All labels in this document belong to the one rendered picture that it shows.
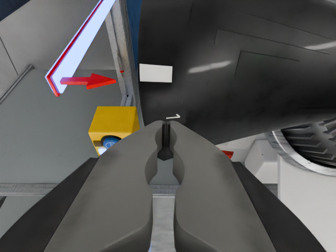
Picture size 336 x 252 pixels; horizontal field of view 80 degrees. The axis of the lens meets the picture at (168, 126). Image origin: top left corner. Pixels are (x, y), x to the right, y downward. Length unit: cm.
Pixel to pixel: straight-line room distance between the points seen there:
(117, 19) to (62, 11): 105
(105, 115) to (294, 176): 44
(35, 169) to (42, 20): 97
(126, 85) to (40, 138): 72
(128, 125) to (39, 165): 73
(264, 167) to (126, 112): 56
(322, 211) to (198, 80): 43
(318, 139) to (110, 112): 42
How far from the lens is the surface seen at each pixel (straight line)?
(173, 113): 22
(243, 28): 20
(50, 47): 174
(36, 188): 109
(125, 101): 63
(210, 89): 21
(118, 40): 58
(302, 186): 52
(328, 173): 50
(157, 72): 21
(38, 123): 134
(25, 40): 180
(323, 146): 43
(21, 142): 129
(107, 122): 49
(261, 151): 84
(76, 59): 28
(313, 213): 55
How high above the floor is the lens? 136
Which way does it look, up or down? 42 degrees down
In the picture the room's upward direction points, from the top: 179 degrees counter-clockwise
